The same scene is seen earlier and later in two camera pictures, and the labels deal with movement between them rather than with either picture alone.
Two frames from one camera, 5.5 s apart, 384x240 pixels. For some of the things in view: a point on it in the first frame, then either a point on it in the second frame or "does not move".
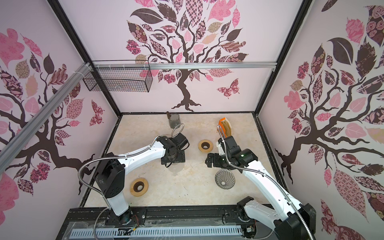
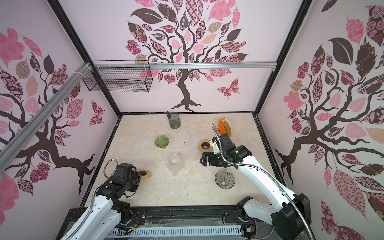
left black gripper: x=181 y=158 -> x=137 y=176
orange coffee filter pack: x=225 y=126 does not move
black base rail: x=166 y=217 does not move
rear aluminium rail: x=187 y=66 does not move
